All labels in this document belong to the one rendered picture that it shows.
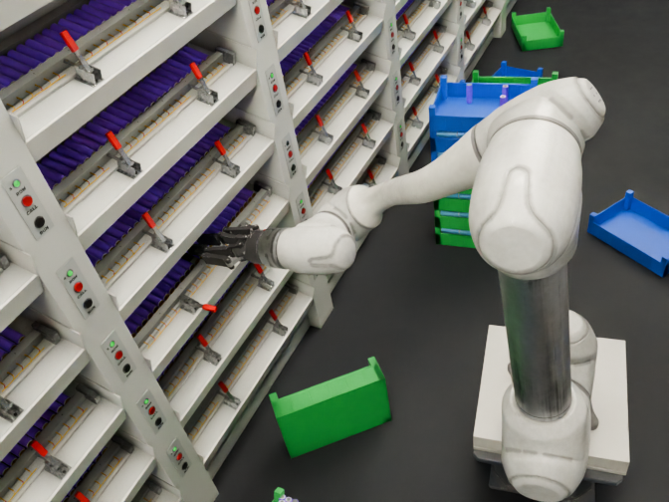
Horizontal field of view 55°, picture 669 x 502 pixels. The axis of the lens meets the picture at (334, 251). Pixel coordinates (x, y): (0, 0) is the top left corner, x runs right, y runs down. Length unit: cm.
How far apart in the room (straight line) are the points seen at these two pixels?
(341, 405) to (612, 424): 66
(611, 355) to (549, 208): 93
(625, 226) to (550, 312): 146
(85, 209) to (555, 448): 95
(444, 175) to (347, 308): 114
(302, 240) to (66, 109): 50
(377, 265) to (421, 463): 77
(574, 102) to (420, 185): 31
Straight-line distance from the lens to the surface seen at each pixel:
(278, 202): 175
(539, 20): 383
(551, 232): 83
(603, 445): 158
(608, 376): 168
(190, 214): 147
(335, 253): 129
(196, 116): 142
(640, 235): 244
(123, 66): 124
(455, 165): 107
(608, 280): 226
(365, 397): 176
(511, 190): 84
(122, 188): 127
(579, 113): 97
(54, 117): 115
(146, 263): 138
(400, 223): 245
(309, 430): 179
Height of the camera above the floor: 159
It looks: 42 degrees down
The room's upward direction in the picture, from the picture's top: 11 degrees counter-clockwise
